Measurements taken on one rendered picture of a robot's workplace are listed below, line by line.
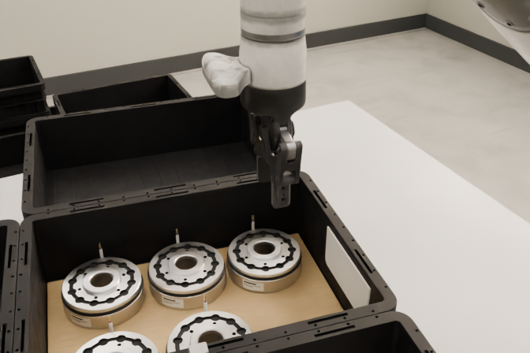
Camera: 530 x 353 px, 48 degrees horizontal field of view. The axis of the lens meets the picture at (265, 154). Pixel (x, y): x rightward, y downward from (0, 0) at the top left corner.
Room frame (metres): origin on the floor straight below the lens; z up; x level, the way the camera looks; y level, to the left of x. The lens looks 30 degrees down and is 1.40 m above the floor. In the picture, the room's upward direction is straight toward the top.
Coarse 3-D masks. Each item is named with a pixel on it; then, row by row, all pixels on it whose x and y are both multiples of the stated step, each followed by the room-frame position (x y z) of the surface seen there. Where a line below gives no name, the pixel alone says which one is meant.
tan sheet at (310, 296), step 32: (224, 256) 0.68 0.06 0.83; (224, 288) 0.61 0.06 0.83; (288, 288) 0.61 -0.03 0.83; (320, 288) 0.61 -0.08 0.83; (64, 320) 0.56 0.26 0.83; (128, 320) 0.56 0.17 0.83; (160, 320) 0.56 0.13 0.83; (256, 320) 0.56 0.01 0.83; (288, 320) 0.56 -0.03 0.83; (64, 352) 0.50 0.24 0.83; (160, 352) 0.50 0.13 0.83
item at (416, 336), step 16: (352, 320) 0.46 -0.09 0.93; (368, 320) 0.46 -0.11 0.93; (384, 320) 0.46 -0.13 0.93; (400, 320) 0.46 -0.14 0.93; (288, 336) 0.43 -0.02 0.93; (304, 336) 0.43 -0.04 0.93; (320, 336) 0.43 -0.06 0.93; (336, 336) 0.44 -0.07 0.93; (416, 336) 0.43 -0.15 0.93; (224, 352) 0.41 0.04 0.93; (240, 352) 0.41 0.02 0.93; (256, 352) 0.41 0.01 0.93; (272, 352) 0.42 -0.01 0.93; (432, 352) 0.42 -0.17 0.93
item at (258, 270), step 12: (240, 240) 0.68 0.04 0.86; (288, 240) 0.68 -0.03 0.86; (228, 252) 0.65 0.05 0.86; (240, 252) 0.65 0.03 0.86; (288, 252) 0.65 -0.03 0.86; (240, 264) 0.63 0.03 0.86; (252, 264) 0.63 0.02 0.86; (264, 264) 0.63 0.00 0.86; (276, 264) 0.63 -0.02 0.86; (288, 264) 0.63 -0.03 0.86; (252, 276) 0.61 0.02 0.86; (264, 276) 0.61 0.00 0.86; (276, 276) 0.61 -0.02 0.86
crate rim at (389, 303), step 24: (168, 192) 0.70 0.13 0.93; (192, 192) 0.70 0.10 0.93; (216, 192) 0.71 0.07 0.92; (312, 192) 0.70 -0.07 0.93; (48, 216) 0.64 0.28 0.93; (72, 216) 0.65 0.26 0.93; (336, 216) 0.64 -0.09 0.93; (24, 240) 0.59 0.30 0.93; (24, 264) 0.56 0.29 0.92; (360, 264) 0.55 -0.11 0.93; (24, 288) 0.50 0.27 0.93; (384, 288) 0.50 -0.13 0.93; (24, 312) 0.47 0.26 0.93; (360, 312) 0.47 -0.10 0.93; (24, 336) 0.43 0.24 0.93; (240, 336) 0.43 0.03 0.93; (264, 336) 0.43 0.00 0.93
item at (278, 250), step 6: (252, 240) 0.67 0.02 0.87; (258, 240) 0.67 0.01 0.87; (264, 240) 0.67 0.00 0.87; (270, 240) 0.67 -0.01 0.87; (276, 240) 0.67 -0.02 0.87; (252, 246) 0.66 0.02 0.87; (276, 246) 0.66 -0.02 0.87; (252, 252) 0.64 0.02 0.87; (276, 252) 0.64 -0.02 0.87; (252, 258) 0.64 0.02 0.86; (258, 258) 0.63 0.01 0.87; (264, 258) 0.63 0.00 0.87; (270, 258) 0.63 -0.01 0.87
